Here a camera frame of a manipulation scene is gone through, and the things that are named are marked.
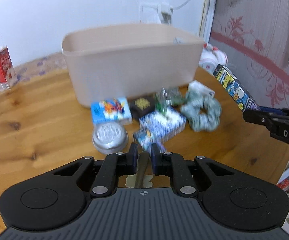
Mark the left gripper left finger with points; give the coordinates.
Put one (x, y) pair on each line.
(132, 159)

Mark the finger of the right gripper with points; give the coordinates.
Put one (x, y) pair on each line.
(262, 117)
(277, 111)

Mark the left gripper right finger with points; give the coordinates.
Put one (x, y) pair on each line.
(156, 159)

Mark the brown stick object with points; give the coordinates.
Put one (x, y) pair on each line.
(143, 160)

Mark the round silver tin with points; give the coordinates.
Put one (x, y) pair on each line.
(110, 137)

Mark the green plaid scrunchie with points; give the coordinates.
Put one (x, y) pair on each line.
(202, 111)

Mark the white hotel supplies box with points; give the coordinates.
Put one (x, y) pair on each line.
(198, 87)

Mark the small dark blue box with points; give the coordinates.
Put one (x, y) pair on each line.
(145, 138)

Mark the cartoon printed long box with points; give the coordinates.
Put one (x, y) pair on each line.
(234, 88)

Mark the blue cartoon tissue pack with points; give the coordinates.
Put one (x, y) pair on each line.
(115, 110)

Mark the black gold small box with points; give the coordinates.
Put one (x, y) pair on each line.
(142, 106)

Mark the red white headphones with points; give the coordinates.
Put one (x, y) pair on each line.
(211, 57)

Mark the beige plastic storage bin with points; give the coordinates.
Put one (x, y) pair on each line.
(129, 60)

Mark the white charger plug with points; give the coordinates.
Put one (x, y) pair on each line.
(165, 12)

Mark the red white carton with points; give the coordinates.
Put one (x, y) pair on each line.
(7, 73)

